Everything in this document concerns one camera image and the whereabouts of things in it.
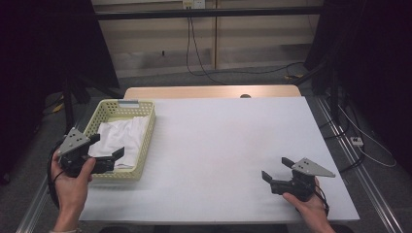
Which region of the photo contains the pale yellow perforated basket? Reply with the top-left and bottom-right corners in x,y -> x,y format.
83,99 -> 157,182

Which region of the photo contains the white cloth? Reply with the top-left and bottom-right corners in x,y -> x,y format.
87,116 -> 151,169

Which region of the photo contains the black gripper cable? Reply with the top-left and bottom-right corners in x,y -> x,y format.
47,139 -> 66,210
314,188 -> 330,217

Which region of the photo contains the white floor cable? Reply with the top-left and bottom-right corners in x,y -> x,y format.
336,105 -> 398,169

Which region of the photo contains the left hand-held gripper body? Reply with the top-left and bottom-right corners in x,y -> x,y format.
56,127 -> 115,179

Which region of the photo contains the black floor cable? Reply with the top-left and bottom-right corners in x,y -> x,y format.
319,116 -> 366,174

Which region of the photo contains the metal floor rail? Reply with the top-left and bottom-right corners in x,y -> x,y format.
15,183 -> 53,233
314,96 -> 406,233

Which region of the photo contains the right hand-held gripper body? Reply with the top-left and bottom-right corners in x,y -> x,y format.
270,157 -> 336,202

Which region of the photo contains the white wall socket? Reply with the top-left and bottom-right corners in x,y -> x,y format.
182,0 -> 207,10

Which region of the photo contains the black metal stand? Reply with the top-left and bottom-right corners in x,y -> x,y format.
61,72 -> 124,134

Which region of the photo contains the black horizontal bar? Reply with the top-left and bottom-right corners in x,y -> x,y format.
94,6 -> 325,21

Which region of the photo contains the person's right hand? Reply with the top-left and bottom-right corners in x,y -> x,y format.
283,179 -> 329,226

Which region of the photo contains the white table sheet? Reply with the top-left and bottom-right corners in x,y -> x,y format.
79,96 -> 361,224

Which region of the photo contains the dark curtain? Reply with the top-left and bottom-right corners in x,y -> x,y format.
0,0 -> 120,178
303,0 -> 412,167

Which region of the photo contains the wooden table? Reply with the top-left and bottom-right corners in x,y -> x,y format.
123,84 -> 302,100

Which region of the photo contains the black wall cable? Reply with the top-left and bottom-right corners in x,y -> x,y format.
189,16 -> 306,76
185,8 -> 227,86

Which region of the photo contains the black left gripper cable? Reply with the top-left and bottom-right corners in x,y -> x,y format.
47,139 -> 66,210

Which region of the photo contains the person's left hand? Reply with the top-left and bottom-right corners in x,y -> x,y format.
51,151 -> 97,215

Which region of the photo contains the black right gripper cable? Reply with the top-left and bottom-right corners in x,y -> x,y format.
314,188 -> 330,217

